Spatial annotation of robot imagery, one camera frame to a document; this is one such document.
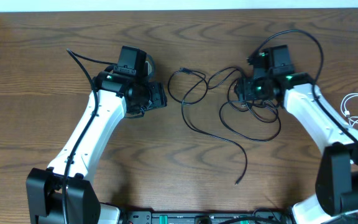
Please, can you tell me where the black USB cable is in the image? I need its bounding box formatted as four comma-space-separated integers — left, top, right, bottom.
208, 66, 282, 142

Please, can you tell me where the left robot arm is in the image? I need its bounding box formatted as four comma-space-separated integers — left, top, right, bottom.
26, 45, 167, 223

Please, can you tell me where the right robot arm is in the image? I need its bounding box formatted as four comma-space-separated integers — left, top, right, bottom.
235, 45, 358, 223

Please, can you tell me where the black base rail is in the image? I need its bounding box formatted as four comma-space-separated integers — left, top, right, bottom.
118, 208, 294, 224

